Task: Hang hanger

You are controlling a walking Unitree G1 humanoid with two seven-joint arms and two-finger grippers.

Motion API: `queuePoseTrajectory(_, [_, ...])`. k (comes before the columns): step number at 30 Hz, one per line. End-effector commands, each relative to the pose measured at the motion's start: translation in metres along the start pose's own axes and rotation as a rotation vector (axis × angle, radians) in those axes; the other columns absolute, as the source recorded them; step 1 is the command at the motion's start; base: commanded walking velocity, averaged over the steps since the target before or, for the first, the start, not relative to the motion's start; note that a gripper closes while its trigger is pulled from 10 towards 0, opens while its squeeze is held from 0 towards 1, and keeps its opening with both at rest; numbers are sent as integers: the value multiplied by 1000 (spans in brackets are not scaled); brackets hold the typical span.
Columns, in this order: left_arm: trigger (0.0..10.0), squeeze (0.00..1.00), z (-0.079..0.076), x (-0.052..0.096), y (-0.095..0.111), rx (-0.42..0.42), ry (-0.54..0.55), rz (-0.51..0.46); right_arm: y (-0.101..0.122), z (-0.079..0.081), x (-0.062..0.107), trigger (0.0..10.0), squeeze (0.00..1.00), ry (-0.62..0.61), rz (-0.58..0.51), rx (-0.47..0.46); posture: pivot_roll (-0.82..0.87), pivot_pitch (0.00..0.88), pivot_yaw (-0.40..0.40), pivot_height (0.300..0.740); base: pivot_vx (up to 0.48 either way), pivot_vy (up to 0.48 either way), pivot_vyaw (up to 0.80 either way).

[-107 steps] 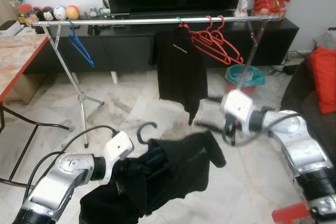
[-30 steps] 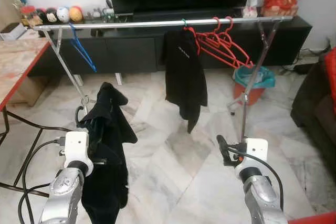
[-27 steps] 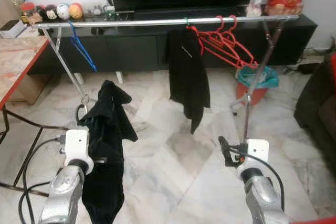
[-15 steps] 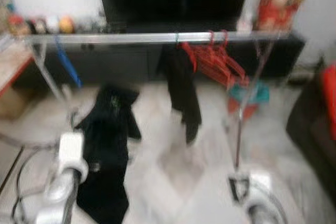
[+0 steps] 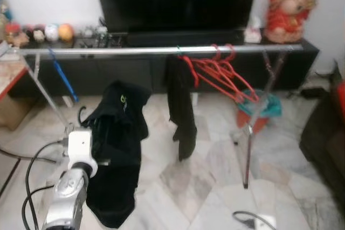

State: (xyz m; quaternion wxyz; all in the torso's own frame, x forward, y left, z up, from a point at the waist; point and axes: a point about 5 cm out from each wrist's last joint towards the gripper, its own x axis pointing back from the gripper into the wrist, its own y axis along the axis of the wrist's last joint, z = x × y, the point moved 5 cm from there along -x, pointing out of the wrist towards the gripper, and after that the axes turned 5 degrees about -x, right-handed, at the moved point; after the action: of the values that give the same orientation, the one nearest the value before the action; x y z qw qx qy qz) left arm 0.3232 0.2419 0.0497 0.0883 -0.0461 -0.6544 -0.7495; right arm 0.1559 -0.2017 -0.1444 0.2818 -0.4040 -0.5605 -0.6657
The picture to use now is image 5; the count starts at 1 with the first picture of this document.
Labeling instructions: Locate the silver metal clothes rack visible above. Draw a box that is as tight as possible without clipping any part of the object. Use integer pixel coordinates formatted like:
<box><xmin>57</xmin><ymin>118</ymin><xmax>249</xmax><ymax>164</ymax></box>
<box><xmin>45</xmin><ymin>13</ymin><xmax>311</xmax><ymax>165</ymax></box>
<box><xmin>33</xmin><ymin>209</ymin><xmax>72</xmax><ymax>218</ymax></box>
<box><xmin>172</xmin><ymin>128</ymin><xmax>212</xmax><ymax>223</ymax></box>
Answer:
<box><xmin>0</xmin><ymin>43</ymin><xmax>305</xmax><ymax>190</ymax></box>

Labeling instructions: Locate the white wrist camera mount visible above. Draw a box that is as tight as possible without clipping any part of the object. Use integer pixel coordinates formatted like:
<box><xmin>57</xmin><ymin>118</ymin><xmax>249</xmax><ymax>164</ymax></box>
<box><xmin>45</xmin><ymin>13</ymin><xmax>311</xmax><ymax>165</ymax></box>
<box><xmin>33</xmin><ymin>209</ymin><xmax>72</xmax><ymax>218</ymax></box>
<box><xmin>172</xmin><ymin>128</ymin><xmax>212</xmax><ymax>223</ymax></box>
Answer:
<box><xmin>66</xmin><ymin>127</ymin><xmax>99</xmax><ymax>180</ymax></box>
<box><xmin>257</xmin><ymin>214</ymin><xmax>279</xmax><ymax>230</ymax></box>

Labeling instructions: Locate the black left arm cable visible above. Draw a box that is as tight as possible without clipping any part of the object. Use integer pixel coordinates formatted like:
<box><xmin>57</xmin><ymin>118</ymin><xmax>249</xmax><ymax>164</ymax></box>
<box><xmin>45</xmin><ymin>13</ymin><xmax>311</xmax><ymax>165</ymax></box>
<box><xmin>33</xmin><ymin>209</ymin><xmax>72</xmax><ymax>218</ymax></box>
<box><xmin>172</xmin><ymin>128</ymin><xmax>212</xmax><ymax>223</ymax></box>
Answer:
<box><xmin>21</xmin><ymin>140</ymin><xmax>71</xmax><ymax>230</ymax></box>

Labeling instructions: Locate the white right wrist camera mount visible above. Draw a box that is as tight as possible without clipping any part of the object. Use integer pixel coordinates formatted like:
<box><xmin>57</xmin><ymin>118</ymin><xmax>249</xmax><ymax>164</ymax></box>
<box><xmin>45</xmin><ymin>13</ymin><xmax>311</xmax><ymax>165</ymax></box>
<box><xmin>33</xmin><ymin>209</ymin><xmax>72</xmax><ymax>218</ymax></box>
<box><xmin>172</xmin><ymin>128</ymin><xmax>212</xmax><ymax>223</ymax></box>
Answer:
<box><xmin>257</xmin><ymin>214</ymin><xmax>279</xmax><ymax>230</ymax></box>

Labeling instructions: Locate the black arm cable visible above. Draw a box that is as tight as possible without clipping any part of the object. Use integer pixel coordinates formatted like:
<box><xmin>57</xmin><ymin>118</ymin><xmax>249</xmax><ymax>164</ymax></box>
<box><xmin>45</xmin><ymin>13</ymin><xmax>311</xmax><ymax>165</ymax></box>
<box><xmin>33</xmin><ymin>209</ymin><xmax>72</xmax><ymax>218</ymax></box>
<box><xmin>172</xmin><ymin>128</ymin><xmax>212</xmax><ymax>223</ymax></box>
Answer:
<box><xmin>21</xmin><ymin>140</ymin><xmax>71</xmax><ymax>230</ymax></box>
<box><xmin>232</xmin><ymin>211</ymin><xmax>277</xmax><ymax>230</ymax></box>

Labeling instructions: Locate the orange waste bin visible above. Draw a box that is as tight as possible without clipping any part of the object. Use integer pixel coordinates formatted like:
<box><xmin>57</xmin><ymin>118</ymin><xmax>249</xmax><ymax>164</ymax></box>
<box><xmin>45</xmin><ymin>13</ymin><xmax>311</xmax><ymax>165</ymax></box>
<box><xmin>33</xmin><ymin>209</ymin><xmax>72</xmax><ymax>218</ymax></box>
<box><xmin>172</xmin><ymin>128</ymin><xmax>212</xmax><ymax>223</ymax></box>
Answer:
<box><xmin>237</xmin><ymin>109</ymin><xmax>270</xmax><ymax>135</ymax></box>

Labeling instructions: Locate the red plastic hanger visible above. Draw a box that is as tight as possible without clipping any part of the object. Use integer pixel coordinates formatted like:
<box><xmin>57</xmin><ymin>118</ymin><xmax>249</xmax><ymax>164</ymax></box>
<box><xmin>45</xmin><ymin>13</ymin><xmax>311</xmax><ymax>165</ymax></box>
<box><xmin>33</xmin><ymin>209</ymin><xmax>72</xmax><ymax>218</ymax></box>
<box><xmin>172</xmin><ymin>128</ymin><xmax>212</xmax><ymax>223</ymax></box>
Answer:
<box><xmin>181</xmin><ymin>44</ymin><xmax>261</xmax><ymax>104</ymax></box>
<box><xmin>194</xmin><ymin>44</ymin><xmax>251</xmax><ymax>99</ymax></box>

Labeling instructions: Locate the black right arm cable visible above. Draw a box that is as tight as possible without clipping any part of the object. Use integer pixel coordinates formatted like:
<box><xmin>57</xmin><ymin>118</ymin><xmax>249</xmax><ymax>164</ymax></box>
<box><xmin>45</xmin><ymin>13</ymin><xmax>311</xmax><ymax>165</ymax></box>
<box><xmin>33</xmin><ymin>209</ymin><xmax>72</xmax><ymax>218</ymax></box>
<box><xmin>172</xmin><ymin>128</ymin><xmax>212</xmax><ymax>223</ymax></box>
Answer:
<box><xmin>232</xmin><ymin>211</ymin><xmax>277</xmax><ymax>230</ymax></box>

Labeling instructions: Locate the black soundbar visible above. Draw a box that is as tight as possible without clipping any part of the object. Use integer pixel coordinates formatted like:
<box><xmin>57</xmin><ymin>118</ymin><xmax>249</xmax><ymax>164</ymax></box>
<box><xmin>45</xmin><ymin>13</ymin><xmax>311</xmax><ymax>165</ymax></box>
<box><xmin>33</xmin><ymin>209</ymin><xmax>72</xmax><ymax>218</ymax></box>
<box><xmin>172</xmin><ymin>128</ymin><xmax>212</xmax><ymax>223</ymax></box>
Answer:
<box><xmin>126</xmin><ymin>30</ymin><xmax>247</xmax><ymax>47</ymax></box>

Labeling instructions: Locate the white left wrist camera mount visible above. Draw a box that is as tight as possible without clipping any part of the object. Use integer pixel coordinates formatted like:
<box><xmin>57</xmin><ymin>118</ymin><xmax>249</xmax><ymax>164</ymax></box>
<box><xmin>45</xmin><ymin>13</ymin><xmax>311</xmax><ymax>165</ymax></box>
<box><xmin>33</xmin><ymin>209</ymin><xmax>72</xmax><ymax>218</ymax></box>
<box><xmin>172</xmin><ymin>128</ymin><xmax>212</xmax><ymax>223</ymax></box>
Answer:
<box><xmin>66</xmin><ymin>127</ymin><xmax>99</xmax><ymax>180</ymax></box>

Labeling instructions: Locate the white blue plush ball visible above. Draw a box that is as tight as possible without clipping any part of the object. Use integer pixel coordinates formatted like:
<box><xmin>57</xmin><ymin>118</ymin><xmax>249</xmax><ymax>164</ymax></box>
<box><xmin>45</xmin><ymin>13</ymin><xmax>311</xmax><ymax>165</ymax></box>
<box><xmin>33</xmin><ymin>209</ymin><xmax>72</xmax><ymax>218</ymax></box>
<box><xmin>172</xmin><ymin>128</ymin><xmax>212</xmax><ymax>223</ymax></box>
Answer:
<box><xmin>44</xmin><ymin>24</ymin><xmax>59</xmax><ymax>43</ymax></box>

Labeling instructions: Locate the black shirt red collar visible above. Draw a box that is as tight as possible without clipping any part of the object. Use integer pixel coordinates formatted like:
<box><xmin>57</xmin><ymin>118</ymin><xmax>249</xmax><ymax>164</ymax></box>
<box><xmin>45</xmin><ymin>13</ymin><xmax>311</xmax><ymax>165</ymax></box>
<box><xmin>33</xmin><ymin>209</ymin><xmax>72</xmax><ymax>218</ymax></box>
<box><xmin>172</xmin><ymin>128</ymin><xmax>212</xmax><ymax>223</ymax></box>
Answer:
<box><xmin>164</xmin><ymin>53</ymin><xmax>199</xmax><ymax>162</ymax></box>

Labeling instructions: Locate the glass jar red lid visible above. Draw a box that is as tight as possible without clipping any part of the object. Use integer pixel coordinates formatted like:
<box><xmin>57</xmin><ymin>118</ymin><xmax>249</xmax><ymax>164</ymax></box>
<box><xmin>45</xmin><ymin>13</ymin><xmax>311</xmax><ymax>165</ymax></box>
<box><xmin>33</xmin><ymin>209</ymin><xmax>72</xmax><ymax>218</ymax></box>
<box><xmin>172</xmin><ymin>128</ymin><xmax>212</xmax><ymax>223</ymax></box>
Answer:
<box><xmin>4</xmin><ymin>23</ymin><xmax>29</xmax><ymax>47</ymax></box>

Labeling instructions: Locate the white pink tissue pack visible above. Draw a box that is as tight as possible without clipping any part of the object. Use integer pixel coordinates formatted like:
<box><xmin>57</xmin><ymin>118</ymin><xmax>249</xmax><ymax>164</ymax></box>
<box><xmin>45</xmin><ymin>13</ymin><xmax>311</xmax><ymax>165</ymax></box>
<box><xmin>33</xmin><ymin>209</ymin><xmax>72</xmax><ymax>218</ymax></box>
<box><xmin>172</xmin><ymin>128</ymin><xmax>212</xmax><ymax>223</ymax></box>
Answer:
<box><xmin>243</xmin><ymin>17</ymin><xmax>264</xmax><ymax>44</ymax></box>

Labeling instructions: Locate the blue plastic hanger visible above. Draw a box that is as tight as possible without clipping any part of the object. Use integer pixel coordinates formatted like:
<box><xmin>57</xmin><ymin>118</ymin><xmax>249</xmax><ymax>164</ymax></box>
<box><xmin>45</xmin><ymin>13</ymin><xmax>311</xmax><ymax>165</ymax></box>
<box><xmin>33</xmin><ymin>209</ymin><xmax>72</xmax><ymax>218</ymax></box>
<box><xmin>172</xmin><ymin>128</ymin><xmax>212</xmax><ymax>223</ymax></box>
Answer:
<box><xmin>47</xmin><ymin>46</ymin><xmax>80</xmax><ymax>104</ymax></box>

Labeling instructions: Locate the red gold figurine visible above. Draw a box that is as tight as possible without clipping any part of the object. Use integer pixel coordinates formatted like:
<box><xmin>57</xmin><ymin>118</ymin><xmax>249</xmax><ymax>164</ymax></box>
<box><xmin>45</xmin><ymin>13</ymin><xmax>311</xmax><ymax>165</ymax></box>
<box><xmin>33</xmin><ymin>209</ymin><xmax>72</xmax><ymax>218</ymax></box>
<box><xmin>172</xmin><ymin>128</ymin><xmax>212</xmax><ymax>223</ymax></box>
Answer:
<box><xmin>264</xmin><ymin>0</ymin><xmax>317</xmax><ymax>44</ymax></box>

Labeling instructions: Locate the black shirt green print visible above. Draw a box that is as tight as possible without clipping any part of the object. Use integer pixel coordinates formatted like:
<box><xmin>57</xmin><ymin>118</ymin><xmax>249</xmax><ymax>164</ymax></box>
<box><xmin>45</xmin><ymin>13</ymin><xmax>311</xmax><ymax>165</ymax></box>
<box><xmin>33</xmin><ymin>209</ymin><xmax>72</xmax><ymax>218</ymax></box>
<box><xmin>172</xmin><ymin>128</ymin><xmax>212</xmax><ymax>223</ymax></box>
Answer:
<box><xmin>80</xmin><ymin>80</ymin><xmax>153</xmax><ymax>229</ymax></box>

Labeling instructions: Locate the dark grey fabric sofa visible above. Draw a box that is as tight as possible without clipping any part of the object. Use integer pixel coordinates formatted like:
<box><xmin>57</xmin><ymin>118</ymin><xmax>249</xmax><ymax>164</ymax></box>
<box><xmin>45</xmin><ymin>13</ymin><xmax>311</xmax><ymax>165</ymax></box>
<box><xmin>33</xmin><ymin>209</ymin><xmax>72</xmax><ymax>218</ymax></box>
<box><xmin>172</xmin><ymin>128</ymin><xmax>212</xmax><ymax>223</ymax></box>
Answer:
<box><xmin>299</xmin><ymin>82</ymin><xmax>345</xmax><ymax>201</ymax></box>

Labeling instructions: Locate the black television cabinet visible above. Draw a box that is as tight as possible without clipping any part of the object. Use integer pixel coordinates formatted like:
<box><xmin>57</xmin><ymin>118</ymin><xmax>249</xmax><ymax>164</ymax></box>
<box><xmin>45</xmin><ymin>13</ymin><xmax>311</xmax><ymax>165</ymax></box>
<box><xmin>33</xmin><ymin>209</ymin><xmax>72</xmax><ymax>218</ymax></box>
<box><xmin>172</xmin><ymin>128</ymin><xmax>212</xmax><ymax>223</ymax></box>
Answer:
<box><xmin>8</xmin><ymin>35</ymin><xmax>320</xmax><ymax>100</ymax></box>

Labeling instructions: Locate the black mouse plush ball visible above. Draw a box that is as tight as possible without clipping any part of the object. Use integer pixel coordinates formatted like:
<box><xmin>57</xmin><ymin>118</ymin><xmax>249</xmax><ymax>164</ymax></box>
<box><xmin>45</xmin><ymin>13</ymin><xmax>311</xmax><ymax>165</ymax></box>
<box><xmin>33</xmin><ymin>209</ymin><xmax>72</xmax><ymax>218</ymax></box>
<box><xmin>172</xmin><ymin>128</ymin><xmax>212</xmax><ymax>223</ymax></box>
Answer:
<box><xmin>31</xmin><ymin>25</ymin><xmax>46</xmax><ymax>43</ymax></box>

